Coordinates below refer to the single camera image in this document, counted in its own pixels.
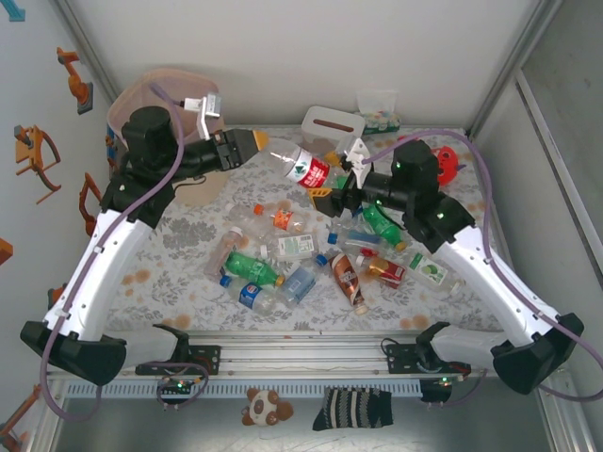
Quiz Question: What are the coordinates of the red label water bottle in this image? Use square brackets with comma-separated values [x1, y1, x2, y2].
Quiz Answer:
[268, 138, 332, 189]

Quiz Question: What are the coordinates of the orange label bottle orange cap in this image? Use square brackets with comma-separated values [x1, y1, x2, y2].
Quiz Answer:
[253, 202, 310, 234]

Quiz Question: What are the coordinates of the clear bottle blue cap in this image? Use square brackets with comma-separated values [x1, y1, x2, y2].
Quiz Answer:
[327, 225, 383, 255]

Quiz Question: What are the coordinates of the beige bin pink liner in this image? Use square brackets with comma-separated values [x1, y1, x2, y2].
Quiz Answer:
[106, 68, 228, 208]

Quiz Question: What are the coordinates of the crushed clear plastic bottle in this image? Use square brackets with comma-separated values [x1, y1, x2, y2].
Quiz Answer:
[224, 201, 265, 232]

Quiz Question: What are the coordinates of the brown coffee drink bottle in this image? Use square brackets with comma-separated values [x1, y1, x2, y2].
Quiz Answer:
[328, 252, 368, 315]

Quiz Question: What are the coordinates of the crushed bottle light blue label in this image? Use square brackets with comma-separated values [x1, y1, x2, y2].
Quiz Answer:
[277, 254, 330, 308]

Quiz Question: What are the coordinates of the pinkish bottle white cap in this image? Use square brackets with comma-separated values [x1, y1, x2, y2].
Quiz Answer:
[204, 225, 249, 277]

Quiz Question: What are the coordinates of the red gold label bottle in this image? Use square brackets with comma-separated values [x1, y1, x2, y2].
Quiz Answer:
[355, 249, 407, 289]

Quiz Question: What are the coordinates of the lime label clear bottle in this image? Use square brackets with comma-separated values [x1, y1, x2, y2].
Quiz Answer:
[407, 252, 465, 297]

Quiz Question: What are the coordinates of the green soda bottle orange cap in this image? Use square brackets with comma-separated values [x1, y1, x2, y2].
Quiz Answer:
[223, 251, 286, 287]

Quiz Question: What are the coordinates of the pepsi bottle blue cap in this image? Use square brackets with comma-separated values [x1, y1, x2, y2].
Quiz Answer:
[219, 274, 279, 316]

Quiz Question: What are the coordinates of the red shark plush toy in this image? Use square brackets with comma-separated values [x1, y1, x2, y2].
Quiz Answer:
[398, 135, 467, 187]

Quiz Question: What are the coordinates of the white tissue box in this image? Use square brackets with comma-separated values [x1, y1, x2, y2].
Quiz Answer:
[301, 105, 367, 154]

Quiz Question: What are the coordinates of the green white label bottle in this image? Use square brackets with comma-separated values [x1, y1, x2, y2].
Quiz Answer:
[258, 233, 317, 263]

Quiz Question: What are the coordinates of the green tissue pack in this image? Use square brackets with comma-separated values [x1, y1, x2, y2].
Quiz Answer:
[355, 89, 401, 136]

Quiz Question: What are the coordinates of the floral grey tablecloth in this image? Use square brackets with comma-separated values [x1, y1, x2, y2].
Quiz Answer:
[91, 124, 503, 333]

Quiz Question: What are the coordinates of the black white striped sock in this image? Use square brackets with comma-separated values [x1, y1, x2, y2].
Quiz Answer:
[312, 386, 395, 432]

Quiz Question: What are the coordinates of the panda plush toy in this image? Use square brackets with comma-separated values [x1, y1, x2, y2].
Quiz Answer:
[240, 387, 296, 428]

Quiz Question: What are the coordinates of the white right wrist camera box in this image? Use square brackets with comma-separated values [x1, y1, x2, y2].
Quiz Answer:
[342, 137, 374, 190]

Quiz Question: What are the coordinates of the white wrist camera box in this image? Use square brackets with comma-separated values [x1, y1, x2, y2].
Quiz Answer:
[185, 91, 226, 141]
[342, 137, 374, 190]

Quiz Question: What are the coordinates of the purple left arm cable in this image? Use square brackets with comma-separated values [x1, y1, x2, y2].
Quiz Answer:
[41, 82, 208, 421]

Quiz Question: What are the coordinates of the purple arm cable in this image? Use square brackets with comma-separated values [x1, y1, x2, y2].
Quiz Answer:
[41, 82, 208, 421]
[362, 130, 603, 409]

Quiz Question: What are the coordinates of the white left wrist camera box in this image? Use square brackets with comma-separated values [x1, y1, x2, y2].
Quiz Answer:
[185, 91, 226, 141]

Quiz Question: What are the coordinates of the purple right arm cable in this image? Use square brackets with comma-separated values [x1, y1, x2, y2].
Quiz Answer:
[362, 130, 603, 409]

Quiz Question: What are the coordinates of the aluminium frame post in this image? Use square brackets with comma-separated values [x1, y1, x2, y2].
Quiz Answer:
[468, 0, 564, 140]
[51, 0, 119, 103]

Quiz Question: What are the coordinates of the aluminium window frame bar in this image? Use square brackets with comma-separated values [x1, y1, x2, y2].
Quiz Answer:
[515, 70, 603, 283]

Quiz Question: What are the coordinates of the aluminium front rail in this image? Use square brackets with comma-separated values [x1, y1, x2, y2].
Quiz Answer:
[44, 329, 566, 380]

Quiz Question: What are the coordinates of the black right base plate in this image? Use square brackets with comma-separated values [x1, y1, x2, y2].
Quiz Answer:
[386, 342, 472, 376]

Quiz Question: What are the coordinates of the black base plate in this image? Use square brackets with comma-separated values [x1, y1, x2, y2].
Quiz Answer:
[386, 342, 472, 376]
[135, 345, 222, 377]

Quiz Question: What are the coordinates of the teal wall decal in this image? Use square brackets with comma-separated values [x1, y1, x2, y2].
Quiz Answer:
[0, 0, 27, 24]

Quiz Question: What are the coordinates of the white slotted cable duct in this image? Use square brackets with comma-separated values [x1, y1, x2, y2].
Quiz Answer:
[65, 380, 423, 399]

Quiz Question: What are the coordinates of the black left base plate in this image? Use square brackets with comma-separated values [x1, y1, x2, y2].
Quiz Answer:
[135, 345, 222, 377]

